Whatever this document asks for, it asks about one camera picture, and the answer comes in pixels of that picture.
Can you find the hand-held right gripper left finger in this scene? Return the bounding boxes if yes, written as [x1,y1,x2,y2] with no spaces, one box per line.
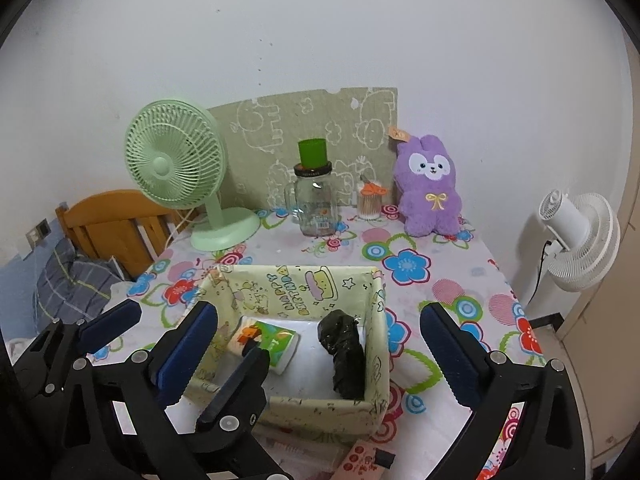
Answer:
[50,302,219,480]

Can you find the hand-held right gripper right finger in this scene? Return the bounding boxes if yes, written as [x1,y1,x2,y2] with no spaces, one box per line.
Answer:
[421,302,587,480]

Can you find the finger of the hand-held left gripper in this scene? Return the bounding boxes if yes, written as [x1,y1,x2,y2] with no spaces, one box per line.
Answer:
[11,301,143,411]
[185,346,294,480]

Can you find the yellow printed fabric box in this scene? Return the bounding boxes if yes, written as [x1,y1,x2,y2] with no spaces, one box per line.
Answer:
[185,263,389,434]

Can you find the grey plaid pillow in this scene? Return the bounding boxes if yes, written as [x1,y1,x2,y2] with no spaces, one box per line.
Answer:
[32,237,126,335]

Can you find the wooden chair back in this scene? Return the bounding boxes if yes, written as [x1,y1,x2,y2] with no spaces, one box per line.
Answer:
[55,189,197,281]

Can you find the black rolled cloth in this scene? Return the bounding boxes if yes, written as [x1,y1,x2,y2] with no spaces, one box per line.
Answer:
[318,310,366,401]

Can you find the pink printed packet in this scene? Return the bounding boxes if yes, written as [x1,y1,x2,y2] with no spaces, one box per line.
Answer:
[334,439,397,480]

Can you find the beige wooden door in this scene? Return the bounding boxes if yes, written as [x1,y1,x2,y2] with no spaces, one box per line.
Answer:
[557,50,640,468]

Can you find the purple plush bunny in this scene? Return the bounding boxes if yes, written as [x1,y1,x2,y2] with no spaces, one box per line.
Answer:
[388,125,463,237]

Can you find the green desk fan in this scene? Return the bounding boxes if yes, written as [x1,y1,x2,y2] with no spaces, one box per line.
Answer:
[124,99,261,252]

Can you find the cotton swab jar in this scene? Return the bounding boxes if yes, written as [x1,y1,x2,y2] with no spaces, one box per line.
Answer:
[356,175,389,221]

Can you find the white standing fan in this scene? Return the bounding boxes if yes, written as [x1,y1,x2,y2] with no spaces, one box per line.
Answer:
[527,189,622,322]

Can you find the glass jar mug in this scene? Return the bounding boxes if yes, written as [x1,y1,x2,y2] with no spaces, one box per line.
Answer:
[286,162,341,238]

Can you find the green plastic cup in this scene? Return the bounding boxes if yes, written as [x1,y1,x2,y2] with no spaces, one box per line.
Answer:
[298,138,329,169]

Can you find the green printed cardboard sheet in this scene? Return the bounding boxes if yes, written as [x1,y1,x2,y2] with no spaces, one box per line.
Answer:
[207,86,399,211]

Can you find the wall switch plate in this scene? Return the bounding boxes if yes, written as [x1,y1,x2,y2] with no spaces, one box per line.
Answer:
[25,217,51,249]

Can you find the white fan power cord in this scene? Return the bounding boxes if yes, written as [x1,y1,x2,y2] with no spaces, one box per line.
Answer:
[166,206,209,244]

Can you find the black fan cable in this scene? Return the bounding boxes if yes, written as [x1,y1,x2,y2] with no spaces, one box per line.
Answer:
[527,239,556,307]

